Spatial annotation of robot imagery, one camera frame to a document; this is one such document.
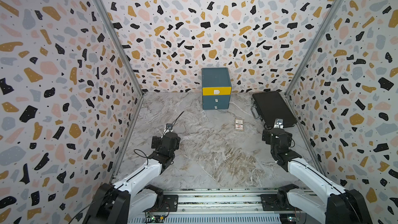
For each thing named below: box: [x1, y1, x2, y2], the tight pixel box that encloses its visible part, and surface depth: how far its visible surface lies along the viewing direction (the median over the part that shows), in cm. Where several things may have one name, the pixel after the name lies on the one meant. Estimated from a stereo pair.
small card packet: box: [234, 118, 245, 132], surface depth 105 cm
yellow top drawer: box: [202, 86, 233, 96], surface depth 99 cm
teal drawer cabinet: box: [201, 67, 233, 110], surface depth 105 cm
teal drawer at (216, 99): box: [202, 95, 232, 105], surface depth 105 cm
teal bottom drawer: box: [202, 102, 231, 110], surface depth 111 cm
